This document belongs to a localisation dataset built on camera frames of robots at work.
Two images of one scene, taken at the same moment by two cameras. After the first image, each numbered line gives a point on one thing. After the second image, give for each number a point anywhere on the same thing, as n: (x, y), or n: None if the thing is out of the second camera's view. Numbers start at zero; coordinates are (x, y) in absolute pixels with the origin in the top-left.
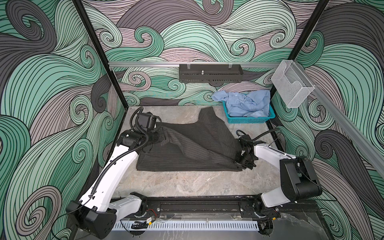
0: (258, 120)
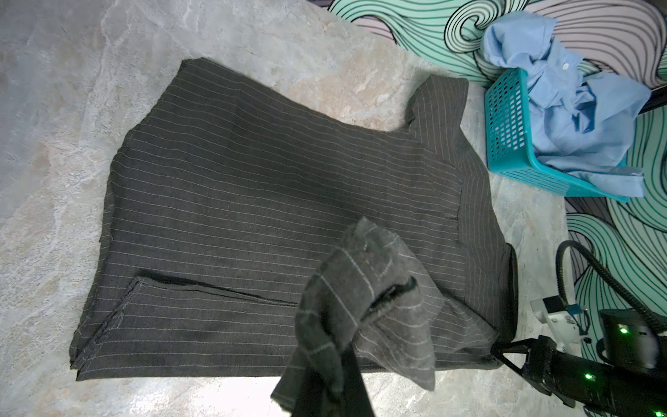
0: (510, 143)
